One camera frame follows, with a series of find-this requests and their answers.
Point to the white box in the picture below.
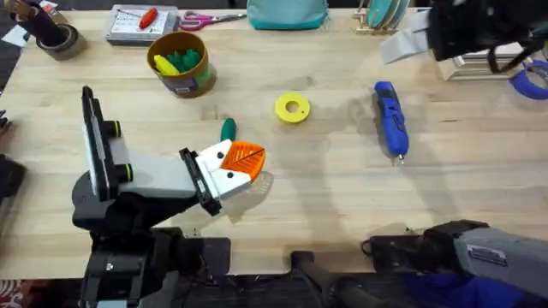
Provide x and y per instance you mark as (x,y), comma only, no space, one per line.
(471,66)

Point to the yellow disc with hole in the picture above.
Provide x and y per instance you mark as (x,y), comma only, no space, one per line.
(284,115)

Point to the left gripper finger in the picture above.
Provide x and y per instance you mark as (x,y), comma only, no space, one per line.
(214,154)
(233,181)

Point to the brown tape roll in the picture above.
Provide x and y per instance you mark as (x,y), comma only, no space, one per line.
(70,49)

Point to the brown tub with toys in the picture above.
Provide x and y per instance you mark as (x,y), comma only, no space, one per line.
(188,83)

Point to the peg rack with teal plates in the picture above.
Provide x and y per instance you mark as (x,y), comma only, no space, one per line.
(383,15)

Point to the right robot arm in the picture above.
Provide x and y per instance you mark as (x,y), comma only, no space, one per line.
(488,252)

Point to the blue cloth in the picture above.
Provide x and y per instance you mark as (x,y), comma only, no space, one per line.
(462,293)

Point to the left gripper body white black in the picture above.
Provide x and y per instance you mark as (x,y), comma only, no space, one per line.
(158,177)

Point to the green vegetable toy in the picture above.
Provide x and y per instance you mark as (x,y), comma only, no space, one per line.
(228,129)

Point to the blue electric screwdriver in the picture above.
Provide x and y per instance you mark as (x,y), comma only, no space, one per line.
(391,120)

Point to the grey box with papers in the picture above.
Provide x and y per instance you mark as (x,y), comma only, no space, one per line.
(124,27)

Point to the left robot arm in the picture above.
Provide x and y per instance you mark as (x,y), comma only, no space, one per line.
(100,209)

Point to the pink scissors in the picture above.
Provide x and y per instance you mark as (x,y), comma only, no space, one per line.
(201,20)

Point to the white paper sheet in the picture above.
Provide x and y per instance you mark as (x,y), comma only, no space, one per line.
(15,36)

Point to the black object at table side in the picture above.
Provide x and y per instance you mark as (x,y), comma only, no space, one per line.
(9,175)

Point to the teal soft bag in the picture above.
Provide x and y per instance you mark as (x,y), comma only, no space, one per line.
(287,15)

